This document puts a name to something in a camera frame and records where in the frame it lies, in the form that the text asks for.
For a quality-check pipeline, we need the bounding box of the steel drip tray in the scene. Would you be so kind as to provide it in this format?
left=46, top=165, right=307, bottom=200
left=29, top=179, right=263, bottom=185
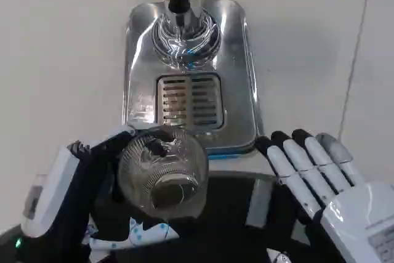
left=123, top=0, right=265, bottom=161

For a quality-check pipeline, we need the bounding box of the slotted steel tray grid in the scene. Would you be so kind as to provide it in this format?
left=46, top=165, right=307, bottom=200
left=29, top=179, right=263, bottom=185
left=156, top=73, right=222, bottom=129

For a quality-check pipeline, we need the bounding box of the black robot torso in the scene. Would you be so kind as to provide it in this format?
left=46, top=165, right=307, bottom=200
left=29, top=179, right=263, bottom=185
left=87, top=172, right=312, bottom=263

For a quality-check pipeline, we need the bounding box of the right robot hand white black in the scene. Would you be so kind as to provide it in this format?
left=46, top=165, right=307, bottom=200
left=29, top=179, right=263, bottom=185
left=254, top=128, right=394, bottom=263

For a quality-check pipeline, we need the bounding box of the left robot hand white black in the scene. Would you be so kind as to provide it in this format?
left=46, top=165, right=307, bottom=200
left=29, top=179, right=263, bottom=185
left=21, top=126, right=175, bottom=247

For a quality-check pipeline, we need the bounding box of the clear ribbed glass cup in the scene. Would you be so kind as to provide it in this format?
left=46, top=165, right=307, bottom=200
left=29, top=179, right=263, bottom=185
left=118, top=129, right=209, bottom=218

